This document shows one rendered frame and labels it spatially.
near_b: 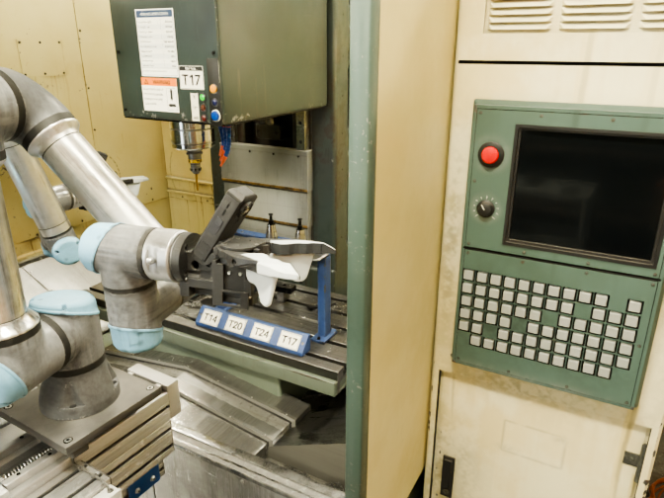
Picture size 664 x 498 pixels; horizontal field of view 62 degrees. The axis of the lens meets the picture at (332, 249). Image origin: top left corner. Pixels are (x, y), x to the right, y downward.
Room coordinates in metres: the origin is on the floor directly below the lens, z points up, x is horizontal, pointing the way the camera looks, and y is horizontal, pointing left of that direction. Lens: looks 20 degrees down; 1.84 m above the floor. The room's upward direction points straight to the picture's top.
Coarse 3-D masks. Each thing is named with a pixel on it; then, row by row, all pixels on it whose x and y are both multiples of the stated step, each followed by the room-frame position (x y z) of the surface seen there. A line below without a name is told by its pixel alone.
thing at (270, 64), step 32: (128, 0) 1.90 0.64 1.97; (160, 0) 1.84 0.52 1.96; (192, 0) 1.77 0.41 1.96; (224, 0) 1.76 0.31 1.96; (256, 0) 1.90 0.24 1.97; (288, 0) 2.06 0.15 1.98; (320, 0) 2.25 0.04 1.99; (128, 32) 1.91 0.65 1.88; (192, 32) 1.78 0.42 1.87; (224, 32) 1.76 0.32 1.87; (256, 32) 1.89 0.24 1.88; (288, 32) 2.06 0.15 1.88; (320, 32) 2.25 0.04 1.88; (128, 64) 1.92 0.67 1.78; (192, 64) 1.78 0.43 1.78; (224, 64) 1.75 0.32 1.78; (256, 64) 1.89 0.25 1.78; (288, 64) 2.05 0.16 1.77; (320, 64) 2.25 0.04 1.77; (128, 96) 1.93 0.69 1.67; (224, 96) 1.74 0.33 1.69; (256, 96) 1.88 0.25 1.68; (288, 96) 2.05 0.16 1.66; (320, 96) 2.25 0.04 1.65
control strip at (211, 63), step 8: (208, 64) 1.75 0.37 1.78; (216, 64) 1.73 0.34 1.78; (208, 72) 1.75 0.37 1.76; (216, 72) 1.74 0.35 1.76; (208, 80) 1.75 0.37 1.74; (216, 80) 1.74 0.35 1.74; (208, 88) 1.75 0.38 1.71; (216, 88) 1.74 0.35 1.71; (208, 96) 1.75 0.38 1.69; (216, 96) 1.74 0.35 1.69; (216, 104) 1.74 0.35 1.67
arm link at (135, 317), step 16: (144, 288) 0.72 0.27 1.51; (160, 288) 0.77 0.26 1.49; (176, 288) 0.80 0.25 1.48; (112, 304) 0.71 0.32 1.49; (128, 304) 0.71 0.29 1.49; (144, 304) 0.72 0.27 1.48; (160, 304) 0.75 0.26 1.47; (176, 304) 0.79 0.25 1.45; (112, 320) 0.72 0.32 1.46; (128, 320) 0.71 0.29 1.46; (144, 320) 0.72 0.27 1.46; (160, 320) 0.75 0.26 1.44; (112, 336) 0.73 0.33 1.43; (128, 336) 0.71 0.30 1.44; (144, 336) 0.72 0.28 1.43; (160, 336) 0.74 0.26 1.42; (128, 352) 0.71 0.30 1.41
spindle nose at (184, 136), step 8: (176, 128) 2.00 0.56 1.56; (184, 128) 1.99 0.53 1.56; (192, 128) 1.99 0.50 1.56; (200, 128) 2.00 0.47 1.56; (208, 128) 2.03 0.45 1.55; (176, 136) 2.00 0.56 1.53; (184, 136) 1.99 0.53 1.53; (192, 136) 1.99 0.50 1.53; (200, 136) 2.00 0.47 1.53; (208, 136) 2.03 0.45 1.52; (176, 144) 2.01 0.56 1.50; (184, 144) 1.99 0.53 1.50; (192, 144) 1.99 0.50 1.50; (200, 144) 2.00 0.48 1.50; (208, 144) 2.03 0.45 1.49
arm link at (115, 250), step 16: (96, 224) 0.76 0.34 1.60; (112, 224) 0.75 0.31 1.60; (128, 224) 0.75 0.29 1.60; (80, 240) 0.73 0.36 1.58; (96, 240) 0.73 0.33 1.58; (112, 240) 0.72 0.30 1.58; (128, 240) 0.71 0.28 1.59; (144, 240) 0.71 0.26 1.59; (80, 256) 0.73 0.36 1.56; (96, 256) 0.72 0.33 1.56; (112, 256) 0.71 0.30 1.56; (128, 256) 0.70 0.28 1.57; (96, 272) 0.73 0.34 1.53; (112, 272) 0.71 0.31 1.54; (128, 272) 0.71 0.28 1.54; (144, 272) 0.71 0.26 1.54; (112, 288) 0.71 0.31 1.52; (128, 288) 0.71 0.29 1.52
